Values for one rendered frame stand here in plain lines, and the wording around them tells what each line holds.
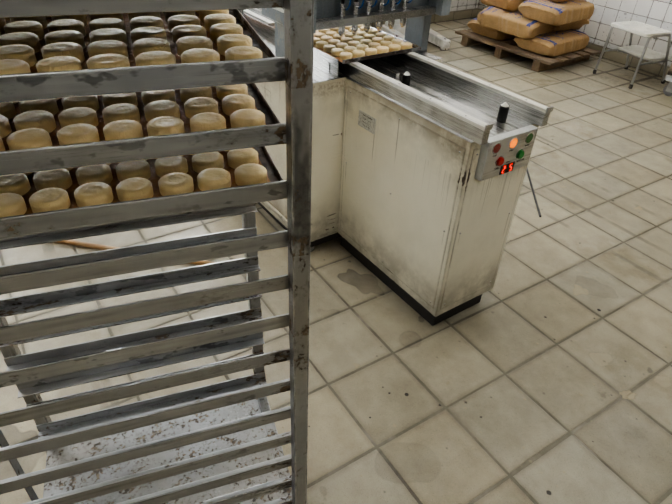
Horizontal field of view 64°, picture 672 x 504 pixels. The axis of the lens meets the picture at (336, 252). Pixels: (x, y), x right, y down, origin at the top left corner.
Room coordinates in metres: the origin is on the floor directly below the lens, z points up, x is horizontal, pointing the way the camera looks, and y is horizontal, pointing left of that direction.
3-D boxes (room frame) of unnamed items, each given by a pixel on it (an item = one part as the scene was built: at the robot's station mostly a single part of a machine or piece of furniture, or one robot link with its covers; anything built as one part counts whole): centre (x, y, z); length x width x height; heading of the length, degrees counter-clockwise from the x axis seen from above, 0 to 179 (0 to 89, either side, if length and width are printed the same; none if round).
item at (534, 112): (2.53, -0.09, 0.87); 2.01 x 0.03 x 0.07; 36
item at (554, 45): (5.44, -2.00, 0.19); 0.72 x 0.42 x 0.15; 129
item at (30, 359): (0.98, 0.50, 0.51); 0.64 x 0.03 x 0.03; 111
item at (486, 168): (1.65, -0.55, 0.77); 0.24 x 0.04 x 0.14; 126
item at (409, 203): (1.95, -0.34, 0.45); 0.70 x 0.34 x 0.90; 36
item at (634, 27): (4.99, -2.60, 0.23); 0.45 x 0.45 x 0.46; 26
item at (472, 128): (2.36, 0.14, 0.87); 2.01 x 0.03 x 0.07; 36
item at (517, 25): (5.55, -1.63, 0.32); 0.72 x 0.42 x 0.17; 39
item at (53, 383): (0.98, 0.50, 0.42); 0.64 x 0.03 x 0.03; 111
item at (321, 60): (2.62, 0.40, 0.88); 1.28 x 0.01 x 0.07; 36
